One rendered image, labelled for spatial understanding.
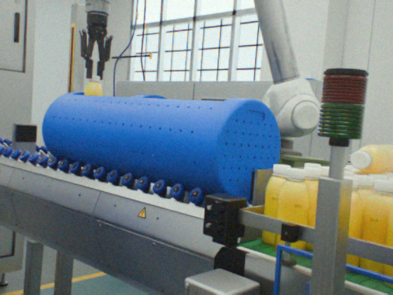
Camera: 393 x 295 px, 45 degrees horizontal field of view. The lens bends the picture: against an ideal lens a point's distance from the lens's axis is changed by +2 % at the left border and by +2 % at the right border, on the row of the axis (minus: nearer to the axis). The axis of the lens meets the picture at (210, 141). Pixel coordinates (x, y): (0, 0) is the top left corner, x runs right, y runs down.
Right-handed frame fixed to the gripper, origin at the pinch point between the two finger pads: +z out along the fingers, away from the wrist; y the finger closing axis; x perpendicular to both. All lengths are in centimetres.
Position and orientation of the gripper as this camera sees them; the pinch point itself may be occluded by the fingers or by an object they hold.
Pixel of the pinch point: (95, 70)
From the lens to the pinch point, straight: 183.9
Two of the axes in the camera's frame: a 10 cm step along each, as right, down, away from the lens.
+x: 7.3, 0.9, -6.7
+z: -0.7, 10.0, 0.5
